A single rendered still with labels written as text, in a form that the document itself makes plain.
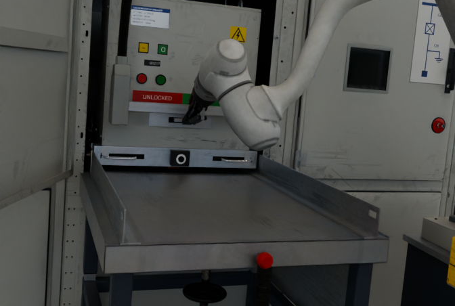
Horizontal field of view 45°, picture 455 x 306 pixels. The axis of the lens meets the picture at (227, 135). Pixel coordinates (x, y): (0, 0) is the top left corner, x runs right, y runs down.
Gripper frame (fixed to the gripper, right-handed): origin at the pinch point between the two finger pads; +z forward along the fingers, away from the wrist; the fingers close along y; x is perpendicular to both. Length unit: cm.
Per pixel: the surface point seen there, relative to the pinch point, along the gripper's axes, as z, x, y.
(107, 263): -45, -31, 52
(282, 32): -12.4, 29.9, -26.9
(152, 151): 11.2, -9.7, 7.4
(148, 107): 1.6, -12.3, -3.6
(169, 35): -6.3, -6.5, -25.2
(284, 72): -6.0, 32.0, -15.8
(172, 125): 7.7, -3.6, -0.6
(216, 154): 11.1, 11.7, 7.4
